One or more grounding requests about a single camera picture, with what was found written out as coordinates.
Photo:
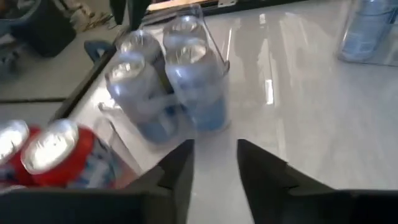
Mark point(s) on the blue grey metal stand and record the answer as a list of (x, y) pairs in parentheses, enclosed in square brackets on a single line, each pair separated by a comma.
[(96, 49)]

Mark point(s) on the grey mounting plate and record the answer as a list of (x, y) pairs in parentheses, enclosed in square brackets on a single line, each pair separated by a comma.
[(227, 2)]

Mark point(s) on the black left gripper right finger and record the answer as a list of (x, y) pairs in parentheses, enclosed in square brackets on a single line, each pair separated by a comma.
[(311, 208)]

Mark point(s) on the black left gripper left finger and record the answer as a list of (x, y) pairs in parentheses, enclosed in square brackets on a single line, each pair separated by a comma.
[(124, 208)]

